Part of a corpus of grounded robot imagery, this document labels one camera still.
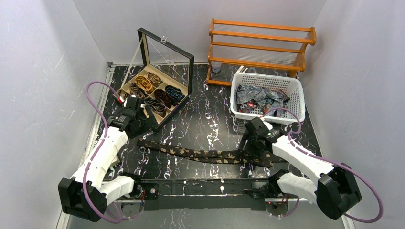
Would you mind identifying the black gold floral tie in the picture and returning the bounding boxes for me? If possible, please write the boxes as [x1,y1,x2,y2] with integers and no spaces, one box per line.
[137,138,286,168]

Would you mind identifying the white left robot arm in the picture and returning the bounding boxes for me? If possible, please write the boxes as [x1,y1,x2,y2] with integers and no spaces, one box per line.
[58,96,157,224]

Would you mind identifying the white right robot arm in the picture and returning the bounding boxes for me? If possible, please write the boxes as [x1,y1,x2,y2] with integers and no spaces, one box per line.
[238,117,362,220]

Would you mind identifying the grey ties in basket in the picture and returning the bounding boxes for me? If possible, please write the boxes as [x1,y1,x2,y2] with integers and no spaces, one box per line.
[235,84,290,117]

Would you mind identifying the olive patterned rolled tie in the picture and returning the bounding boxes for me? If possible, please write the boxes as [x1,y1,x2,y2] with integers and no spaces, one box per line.
[117,89,130,101]

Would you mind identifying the grey striped rolled tie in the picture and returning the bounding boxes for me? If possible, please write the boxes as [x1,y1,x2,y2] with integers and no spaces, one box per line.
[145,97,166,117]

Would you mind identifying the brown patterned rolled tie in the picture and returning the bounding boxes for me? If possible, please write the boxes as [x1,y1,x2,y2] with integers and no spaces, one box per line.
[129,83,148,99]

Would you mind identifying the dark red rolled tie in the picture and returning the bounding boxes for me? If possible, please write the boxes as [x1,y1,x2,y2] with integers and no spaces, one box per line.
[154,89,172,108]

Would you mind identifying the gold rolled tie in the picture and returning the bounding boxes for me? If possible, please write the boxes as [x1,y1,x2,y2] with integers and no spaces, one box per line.
[134,75,154,93]

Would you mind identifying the white plastic basket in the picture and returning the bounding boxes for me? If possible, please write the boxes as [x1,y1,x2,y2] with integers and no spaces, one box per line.
[230,72,306,125]

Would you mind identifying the brown rolled tie back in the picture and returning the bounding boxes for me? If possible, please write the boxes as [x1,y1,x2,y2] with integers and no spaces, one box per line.
[147,72,163,88]

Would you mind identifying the black tie storage box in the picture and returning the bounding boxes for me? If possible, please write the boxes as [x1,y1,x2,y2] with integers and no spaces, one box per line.
[116,28,194,131]

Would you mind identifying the blue black rolled tie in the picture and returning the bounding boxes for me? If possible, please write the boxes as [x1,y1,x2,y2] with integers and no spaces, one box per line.
[164,85,185,105]

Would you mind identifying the small clear plastic cup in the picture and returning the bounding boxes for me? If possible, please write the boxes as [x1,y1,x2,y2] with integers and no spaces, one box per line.
[211,62,222,73]

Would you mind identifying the orange wooden shoe rack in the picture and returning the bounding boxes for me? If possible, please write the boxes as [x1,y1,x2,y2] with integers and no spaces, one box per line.
[206,19,317,86]

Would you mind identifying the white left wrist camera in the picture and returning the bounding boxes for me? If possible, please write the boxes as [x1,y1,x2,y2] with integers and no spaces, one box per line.
[123,96,136,109]

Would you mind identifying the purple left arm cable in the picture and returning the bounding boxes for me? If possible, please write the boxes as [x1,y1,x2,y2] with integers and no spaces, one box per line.
[82,81,143,224]

